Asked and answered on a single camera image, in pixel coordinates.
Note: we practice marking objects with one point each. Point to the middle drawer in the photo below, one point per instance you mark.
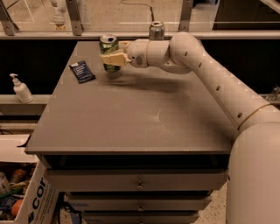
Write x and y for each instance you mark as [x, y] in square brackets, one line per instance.
[139, 203]

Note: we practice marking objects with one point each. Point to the orange fruit in box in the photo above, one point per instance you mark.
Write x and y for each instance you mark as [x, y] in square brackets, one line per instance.
[15, 208]

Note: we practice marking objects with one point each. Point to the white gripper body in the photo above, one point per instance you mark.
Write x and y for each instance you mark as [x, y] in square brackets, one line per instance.
[136, 52]

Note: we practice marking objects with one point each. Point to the white cardboard box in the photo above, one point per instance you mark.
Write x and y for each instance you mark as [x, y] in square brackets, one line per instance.
[23, 177]

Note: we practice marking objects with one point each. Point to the white bottle behind glass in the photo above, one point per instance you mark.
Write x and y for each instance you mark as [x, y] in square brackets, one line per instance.
[59, 11]

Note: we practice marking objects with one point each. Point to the blue rxbar blueberry wrapper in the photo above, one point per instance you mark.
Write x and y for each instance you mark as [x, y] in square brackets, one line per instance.
[82, 72]

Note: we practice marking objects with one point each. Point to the drawer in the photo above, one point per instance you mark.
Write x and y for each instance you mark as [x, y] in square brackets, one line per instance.
[139, 203]
[140, 218]
[131, 181]

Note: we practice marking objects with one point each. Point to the top drawer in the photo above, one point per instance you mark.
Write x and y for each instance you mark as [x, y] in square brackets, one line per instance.
[131, 181]

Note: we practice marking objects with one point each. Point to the green soda can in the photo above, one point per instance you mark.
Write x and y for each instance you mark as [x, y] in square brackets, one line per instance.
[108, 44]

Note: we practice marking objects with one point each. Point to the grey drawer cabinet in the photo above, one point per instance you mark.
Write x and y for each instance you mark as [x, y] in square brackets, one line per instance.
[135, 119]

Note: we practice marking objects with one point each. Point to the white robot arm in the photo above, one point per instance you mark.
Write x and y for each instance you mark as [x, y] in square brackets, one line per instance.
[253, 178]

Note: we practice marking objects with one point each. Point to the white pump bottle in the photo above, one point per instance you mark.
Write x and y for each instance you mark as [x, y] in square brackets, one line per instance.
[22, 91]

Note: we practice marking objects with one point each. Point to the silver soda can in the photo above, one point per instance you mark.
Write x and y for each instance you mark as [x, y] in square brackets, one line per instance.
[156, 30]

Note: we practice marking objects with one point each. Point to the bottom drawer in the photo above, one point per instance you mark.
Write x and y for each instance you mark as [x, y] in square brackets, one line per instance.
[140, 218]

